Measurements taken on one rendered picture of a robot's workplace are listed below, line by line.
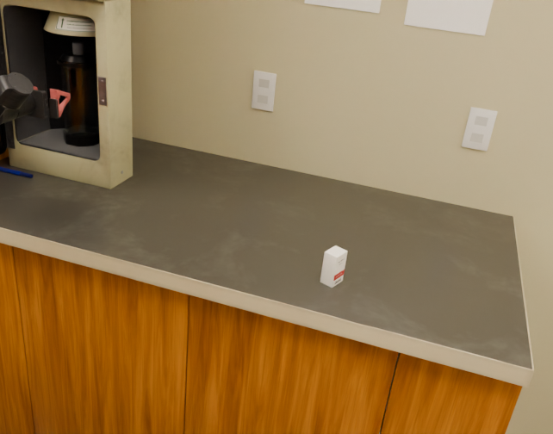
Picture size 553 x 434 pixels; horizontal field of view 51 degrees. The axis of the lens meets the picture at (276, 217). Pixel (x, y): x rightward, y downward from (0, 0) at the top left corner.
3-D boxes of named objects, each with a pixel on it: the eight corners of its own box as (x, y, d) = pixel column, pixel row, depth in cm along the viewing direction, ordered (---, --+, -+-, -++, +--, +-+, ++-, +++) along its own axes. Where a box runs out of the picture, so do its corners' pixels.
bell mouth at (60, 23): (71, 22, 157) (71, 1, 155) (129, 31, 153) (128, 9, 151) (27, 29, 142) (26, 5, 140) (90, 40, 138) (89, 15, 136)
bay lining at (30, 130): (71, 119, 177) (65, -3, 162) (147, 134, 171) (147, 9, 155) (16, 141, 156) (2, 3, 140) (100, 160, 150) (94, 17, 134)
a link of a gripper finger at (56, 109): (52, 78, 142) (25, 87, 134) (76, 83, 141) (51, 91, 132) (54, 106, 145) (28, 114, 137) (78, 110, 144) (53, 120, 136)
